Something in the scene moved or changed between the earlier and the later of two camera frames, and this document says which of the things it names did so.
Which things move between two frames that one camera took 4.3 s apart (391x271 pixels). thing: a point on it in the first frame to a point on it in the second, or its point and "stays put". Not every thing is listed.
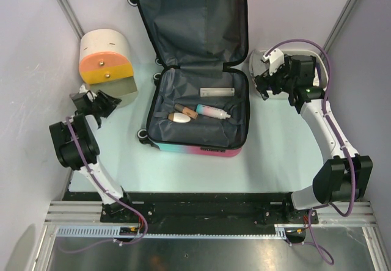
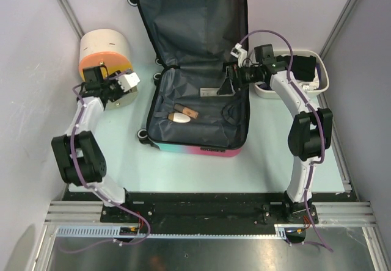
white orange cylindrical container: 105,64 stays put
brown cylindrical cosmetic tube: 186,111 stays put
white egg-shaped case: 179,118 stays put
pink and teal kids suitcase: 199,99 stays put
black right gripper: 267,79 to 227,88
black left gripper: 110,102 to 121,92
